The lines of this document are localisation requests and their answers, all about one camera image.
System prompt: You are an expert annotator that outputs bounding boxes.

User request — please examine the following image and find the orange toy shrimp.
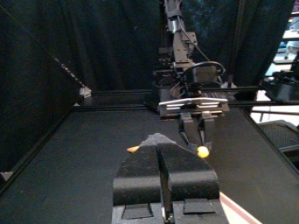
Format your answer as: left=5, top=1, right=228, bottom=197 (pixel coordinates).
left=125, top=145, right=141, bottom=154

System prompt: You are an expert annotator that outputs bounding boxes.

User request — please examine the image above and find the black frame post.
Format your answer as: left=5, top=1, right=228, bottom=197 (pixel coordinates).
left=227, top=0, right=248, bottom=86

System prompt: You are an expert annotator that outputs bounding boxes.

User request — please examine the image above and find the thin diagonal brace rod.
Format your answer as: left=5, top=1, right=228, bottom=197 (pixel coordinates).
left=0, top=4, right=87, bottom=88

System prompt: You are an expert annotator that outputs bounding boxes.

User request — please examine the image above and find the white frame corner bracket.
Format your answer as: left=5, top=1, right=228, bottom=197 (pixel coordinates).
left=79, top=86, right=93, bottom=99

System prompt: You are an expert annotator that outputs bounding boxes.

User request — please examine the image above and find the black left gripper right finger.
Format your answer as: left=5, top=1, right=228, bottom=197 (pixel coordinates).
left=156, top=139, right=221, bottom=216

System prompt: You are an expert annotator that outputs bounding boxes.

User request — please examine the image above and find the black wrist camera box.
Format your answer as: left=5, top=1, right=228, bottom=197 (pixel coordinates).
left=188, top=66, right=219, bottom=85

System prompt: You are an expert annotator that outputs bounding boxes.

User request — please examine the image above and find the black cloth curtain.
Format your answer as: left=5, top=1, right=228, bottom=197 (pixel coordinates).
left=0, top=0, right=296, bottom=173

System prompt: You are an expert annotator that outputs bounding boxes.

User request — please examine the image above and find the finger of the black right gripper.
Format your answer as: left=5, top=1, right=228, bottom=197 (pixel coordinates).
left=177, top=112, right=197, bottom=148
left=197, top=111, right=216, bottom=151

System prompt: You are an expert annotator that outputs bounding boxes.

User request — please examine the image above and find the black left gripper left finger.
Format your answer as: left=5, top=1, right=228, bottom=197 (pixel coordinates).
left=112, top=132, right=164, bottom=221

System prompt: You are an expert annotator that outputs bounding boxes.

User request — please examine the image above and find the black looped camera cable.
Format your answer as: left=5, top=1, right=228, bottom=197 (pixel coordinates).
left=181, top=60, right=228, bottom=79

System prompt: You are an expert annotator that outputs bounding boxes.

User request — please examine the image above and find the black gear beside table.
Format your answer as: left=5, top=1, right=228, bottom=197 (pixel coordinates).
left=259, top=52, right=299, bottom=103

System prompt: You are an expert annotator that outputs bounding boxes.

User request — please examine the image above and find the black mesh chair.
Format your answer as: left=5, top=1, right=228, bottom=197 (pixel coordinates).
left=256, top=119, right=299, bottom=172

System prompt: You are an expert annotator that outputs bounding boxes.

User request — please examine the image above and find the small yellow toy food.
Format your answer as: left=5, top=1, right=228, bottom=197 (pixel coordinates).
left=195, top=145, right=211, bottom=159

